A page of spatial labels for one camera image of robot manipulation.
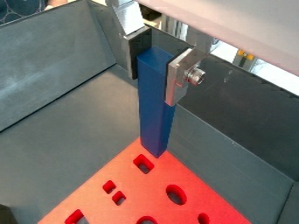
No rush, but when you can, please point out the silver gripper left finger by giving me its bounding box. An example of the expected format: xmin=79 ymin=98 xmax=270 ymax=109
xmin=106 ymin=0 xmax=153 ymax=80

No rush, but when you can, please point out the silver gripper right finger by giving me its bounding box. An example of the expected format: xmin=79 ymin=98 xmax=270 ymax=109
xmin=165 ymin=27 xmax=214 ymax=106

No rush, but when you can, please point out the blue rectangular block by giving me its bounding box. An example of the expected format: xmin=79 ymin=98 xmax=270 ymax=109
xmin=137 ymin=46 xmax=175 ymax=158

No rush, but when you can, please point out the grey plastic bin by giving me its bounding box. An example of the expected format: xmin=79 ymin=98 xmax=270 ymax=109
xmin=0 ymin=0 xmax=299 ymax=224

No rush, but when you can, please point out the red shape sorter board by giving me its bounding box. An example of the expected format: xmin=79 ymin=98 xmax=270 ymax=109
xmin=38 ymin=141 xmax=252 ymax=224

